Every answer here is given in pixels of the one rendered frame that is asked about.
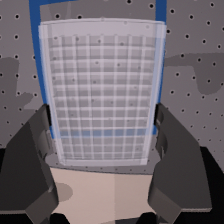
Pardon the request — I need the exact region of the blue tape outline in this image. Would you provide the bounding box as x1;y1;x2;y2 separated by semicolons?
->
29;0;167;104

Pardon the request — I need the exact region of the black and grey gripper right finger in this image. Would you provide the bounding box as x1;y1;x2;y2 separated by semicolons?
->
147;103;224;224

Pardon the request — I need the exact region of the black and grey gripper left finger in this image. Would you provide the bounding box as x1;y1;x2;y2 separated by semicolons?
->
0;103;59;224

